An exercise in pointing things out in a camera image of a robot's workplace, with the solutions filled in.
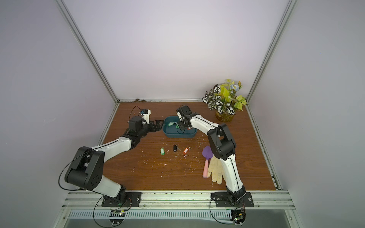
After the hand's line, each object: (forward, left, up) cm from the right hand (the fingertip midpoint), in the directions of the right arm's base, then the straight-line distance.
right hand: (183, 121), depth 101 cm
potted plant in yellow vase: (+4, -27, +17) cm, 32 cm away
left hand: (-7, +14, +9) cm, 18 cm away
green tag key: (-21, +13, -5) cm, 25 cm away
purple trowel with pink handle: (-23, -17, -4) cm, 29 cm away
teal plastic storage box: (-4, +9, -9) cm, 13 cm away
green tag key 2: (0, +10, -4) cm, 10 cm away
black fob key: (-19, +5, -5) cm, 20 cm away
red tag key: (-21, -2, -6) cm, 22 cm away
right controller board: (-55, -30, -8) cm, 63 cm away
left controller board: (-57, +32, -9) cm, 66 cm away
